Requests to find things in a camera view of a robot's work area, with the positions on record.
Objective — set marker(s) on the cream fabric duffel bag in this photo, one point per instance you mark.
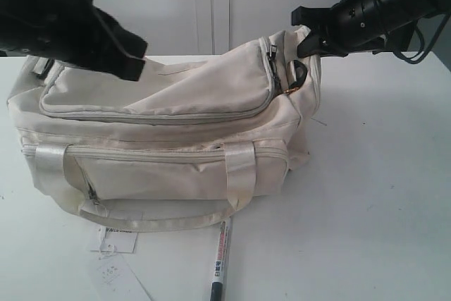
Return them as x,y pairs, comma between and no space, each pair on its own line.
186,146

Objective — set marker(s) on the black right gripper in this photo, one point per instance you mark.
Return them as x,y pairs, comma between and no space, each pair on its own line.
349,26

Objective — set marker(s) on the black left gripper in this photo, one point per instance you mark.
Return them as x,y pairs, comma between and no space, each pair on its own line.
70,31

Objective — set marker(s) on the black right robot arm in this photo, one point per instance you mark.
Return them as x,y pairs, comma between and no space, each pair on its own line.
408,29

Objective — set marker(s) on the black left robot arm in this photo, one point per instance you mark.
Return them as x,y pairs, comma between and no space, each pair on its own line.
74,32

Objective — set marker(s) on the white paper hang tag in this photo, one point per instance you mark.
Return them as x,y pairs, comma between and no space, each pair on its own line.
105,239

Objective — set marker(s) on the black and white marker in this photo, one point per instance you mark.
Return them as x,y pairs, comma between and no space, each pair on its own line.
220,262

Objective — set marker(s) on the small white price tag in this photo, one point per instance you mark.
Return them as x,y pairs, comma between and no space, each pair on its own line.
109,274

